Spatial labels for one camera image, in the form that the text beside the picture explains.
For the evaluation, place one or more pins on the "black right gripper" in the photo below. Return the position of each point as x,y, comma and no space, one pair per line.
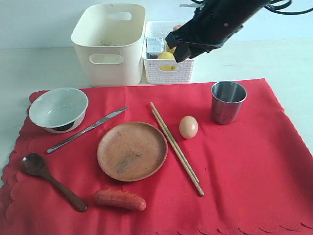
211,27

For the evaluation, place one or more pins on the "yellow cheese wedge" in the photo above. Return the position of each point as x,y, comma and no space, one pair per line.
170,50

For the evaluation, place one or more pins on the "yellow lemon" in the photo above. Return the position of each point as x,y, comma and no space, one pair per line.
166,56

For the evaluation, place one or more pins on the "white milk carton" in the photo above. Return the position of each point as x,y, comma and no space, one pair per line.
154,47

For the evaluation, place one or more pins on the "fried chicken nugget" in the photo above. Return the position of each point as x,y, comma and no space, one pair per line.
176,27

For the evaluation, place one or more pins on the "white perforated plastic basket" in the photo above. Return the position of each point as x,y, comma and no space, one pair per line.
164,71

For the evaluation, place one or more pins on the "stainless steel cup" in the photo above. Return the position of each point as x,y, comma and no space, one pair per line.
227,98

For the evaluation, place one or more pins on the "upper wooden chopstick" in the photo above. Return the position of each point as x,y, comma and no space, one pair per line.
174,141

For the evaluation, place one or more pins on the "wooden chopstick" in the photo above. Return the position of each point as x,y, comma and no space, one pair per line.
195,183
174,141

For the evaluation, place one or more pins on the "cream plastic bin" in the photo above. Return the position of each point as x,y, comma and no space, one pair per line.
108,40

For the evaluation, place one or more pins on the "lower wooden chopstick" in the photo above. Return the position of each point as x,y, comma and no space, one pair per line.
195,183

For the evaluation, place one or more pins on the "brown egg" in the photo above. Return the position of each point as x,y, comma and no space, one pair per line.
188,127

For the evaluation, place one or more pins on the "silver table knife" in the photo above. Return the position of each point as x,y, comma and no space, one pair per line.
96,124

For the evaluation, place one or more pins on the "brown wooden plate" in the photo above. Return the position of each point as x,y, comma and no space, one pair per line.
132,151

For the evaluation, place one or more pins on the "red tablecloth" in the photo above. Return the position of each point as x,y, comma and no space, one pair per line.
256,173

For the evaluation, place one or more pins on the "white ceramic bowl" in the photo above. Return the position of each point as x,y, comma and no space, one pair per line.
60,110

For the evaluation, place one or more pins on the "red sausage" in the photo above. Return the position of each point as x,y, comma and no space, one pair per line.
120,199

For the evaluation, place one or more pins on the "dark wooden spoon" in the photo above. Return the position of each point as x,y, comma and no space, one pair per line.
35,165

